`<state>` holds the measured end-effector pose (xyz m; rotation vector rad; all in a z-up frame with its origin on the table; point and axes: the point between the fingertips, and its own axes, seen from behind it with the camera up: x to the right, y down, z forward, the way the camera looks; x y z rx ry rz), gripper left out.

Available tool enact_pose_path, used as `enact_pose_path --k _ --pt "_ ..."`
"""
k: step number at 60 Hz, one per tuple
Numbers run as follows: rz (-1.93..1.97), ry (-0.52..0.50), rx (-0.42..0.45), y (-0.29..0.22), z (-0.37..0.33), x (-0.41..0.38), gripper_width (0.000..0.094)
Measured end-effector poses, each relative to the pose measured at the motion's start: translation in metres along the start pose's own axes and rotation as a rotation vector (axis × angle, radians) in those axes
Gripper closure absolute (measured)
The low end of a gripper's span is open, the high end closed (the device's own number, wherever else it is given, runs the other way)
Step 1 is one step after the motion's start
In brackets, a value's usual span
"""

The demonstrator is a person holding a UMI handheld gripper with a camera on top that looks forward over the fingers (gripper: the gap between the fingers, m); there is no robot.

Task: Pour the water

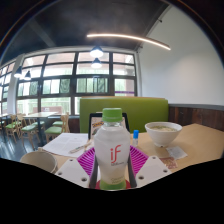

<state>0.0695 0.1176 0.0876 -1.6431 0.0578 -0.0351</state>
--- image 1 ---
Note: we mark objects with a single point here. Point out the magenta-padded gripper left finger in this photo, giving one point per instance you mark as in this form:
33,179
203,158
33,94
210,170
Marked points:
71,171

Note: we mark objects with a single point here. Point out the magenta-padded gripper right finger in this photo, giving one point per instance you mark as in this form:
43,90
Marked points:
153,170

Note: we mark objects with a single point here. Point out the white bottle with green cap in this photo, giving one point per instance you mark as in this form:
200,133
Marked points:
111,163

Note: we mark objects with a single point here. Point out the reddish small packet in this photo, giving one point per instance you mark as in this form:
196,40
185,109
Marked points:
169,162

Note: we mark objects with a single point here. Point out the light-coloured pen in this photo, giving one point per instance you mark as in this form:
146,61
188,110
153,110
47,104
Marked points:
80,147

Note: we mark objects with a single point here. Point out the white small packet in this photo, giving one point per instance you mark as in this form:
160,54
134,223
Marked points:
176,152

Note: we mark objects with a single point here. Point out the white printed paper sheet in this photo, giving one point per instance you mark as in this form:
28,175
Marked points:
61,143

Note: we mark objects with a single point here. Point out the beige patterned cup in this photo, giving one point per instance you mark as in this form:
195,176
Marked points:
38,161

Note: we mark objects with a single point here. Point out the white ceramic bowl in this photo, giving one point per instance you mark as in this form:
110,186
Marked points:
163,136

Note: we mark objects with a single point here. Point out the small blue-capped bottle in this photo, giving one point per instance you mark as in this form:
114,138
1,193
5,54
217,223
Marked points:
135,138

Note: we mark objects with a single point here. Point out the wooden chairs with green seats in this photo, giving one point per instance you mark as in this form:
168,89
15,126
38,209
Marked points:
53,130

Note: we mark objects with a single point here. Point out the black-framed menu tablet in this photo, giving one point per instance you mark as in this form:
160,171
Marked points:
95,125

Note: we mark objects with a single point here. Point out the green upholstered bench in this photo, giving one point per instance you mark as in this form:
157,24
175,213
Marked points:
146,110

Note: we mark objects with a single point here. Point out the wooden dining table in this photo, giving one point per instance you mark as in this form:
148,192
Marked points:
40,114

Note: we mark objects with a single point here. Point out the large dark-framed window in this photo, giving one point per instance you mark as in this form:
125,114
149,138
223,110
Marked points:
60,85

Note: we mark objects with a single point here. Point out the dark pendant ceiling lamps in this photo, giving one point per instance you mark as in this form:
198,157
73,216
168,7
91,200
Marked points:
96,52

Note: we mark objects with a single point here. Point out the long curved ceiling light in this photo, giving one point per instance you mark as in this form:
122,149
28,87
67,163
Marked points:
130,37

